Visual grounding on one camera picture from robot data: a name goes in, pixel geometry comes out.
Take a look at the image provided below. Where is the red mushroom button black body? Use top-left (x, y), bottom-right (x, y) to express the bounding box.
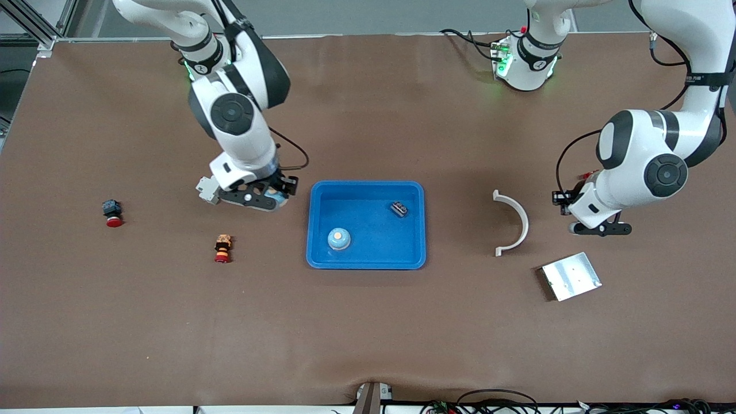
top-left (102, 199), bottom-right (124, 228)

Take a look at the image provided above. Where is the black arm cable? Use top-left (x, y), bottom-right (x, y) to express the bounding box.
top-left (269, 128), bottom-right (309, 171)
top-left (554, 129), bottom-right (603, 196)

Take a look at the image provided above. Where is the white curved plastic bracket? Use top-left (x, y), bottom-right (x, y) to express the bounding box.
top-left (493, 190), bottom-right (530, 257)

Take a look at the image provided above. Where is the blue plastic tray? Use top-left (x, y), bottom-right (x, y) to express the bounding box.
top-left (306, 181), bottom-right (427, 270)

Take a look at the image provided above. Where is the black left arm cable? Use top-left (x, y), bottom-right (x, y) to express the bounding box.
top-left (554, 129), bottom-right (603, 196)

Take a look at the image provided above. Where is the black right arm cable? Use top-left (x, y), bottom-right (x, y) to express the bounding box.
top-left (269, 128), bottom-right (309, 171)

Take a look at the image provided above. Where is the black cable bundle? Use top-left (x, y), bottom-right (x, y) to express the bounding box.
top-left (575, 398), bottom-right (736, 414)

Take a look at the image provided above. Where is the aluminium frame profile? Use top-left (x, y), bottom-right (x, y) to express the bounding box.
top-left (57, 0), bottom-right (79, 36)
top-left (0, 0), bottom-right (57, 52)

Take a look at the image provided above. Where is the brown table mat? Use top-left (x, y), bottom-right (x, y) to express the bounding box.
top-left (0, 32), bottom-right (736, 410)

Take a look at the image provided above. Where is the silver metal plate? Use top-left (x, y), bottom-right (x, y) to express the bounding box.
top-left (539, 252), bottom-right (603, 302)

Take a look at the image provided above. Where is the black looped cable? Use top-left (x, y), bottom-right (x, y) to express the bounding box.
top-left (457, 389), bottom-right (541, 414)

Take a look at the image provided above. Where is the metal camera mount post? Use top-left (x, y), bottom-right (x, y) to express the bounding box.
top-left (352, 382), bottom-right (395, 414)

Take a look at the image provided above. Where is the white circuit breaker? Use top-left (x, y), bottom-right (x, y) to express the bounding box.
top-left (195, 176), bottom-right (222, 205)

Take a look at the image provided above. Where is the black base cable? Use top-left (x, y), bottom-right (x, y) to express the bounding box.
top-left (440, 28), bottom-right (500, 60)

